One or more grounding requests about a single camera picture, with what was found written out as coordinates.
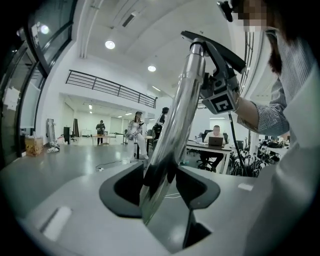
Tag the silver laptop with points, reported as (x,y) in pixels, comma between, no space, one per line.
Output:
(216,141)

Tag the black balcony railing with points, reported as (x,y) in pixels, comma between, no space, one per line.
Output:
(107,85)

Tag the pile of black white devices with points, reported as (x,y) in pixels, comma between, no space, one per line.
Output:
(252,162)

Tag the ceiling air vent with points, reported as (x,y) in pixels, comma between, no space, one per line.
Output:
(128,20)

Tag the wooden table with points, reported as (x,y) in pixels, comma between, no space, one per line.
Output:
(101,136)

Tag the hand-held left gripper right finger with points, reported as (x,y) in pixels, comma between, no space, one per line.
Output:
(197,192)

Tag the black framed glass door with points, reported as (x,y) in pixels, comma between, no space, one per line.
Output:
(37,50)

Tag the chrome vacuum cleaner wand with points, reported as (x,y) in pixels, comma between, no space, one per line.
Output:
(177,117)

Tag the black head-worn camera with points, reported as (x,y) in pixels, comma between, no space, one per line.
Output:
(225,10)

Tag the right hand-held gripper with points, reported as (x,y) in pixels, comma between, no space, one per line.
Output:
(221,98)

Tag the round ceiling light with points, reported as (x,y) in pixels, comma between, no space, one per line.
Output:
(151,68)
(110,44)

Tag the black office chair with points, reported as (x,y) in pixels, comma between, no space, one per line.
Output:
(68,133)

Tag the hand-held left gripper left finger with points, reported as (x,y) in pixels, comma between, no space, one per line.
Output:
(125,190)

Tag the white office desk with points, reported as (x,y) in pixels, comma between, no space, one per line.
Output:
(200,146)

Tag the clear storage box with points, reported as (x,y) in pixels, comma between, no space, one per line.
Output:
(33,147)

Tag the person's right forearm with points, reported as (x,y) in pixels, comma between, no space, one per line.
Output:
(265,116)

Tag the person's striped shirt torso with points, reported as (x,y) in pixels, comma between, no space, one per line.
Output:
(295,125)

